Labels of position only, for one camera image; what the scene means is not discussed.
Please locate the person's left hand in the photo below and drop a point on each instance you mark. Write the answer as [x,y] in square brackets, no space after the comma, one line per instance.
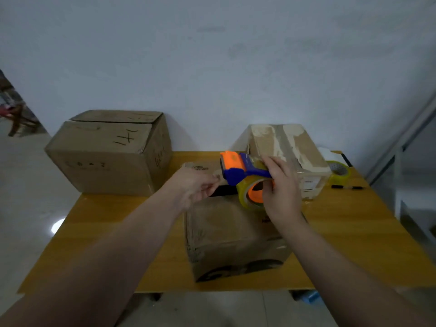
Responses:
[190,187]

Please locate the person's right hand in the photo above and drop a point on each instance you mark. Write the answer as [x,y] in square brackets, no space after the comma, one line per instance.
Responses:
[282,197]

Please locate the person's right thumb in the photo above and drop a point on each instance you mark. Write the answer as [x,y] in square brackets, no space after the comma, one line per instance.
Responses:
[267,192]

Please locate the person's left fingers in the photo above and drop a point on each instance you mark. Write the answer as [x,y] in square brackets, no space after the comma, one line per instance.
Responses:
[208,182]

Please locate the blue and orange tape dispenser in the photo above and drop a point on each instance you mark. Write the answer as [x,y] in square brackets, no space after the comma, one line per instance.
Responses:
[238,168]

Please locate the person's right forearm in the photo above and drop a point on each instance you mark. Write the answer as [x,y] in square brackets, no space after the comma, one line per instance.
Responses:
[340,279]

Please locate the person's left forearm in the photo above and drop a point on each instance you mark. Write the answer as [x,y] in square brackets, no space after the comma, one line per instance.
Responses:
[112,251]

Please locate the clear tape roll orange core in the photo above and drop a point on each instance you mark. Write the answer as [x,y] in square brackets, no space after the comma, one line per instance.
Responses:
[248,195]

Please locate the cardboard box with torn tape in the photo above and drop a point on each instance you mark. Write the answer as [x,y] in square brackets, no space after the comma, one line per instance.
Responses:
[293,146]

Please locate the small brown cardboard box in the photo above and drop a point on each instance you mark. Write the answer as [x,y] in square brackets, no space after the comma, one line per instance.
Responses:
[231,234]

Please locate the yellowish packing tape roll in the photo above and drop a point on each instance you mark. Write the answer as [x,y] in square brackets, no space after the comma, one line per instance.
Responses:
[340,175]

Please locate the black marker pen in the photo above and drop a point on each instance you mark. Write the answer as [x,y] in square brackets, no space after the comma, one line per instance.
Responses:
[347,187]

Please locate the large brown cardboard box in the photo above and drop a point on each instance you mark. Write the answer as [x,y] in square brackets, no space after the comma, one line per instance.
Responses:
[109,156]

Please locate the blue object under table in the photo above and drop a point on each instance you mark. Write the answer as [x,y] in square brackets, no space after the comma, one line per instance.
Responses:
[310,296]

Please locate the red wooden chair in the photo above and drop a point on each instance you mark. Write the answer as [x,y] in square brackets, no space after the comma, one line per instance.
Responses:
[15,114]

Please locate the white metal shelf frame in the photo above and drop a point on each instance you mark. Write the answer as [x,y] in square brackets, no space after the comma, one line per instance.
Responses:
[402,156]

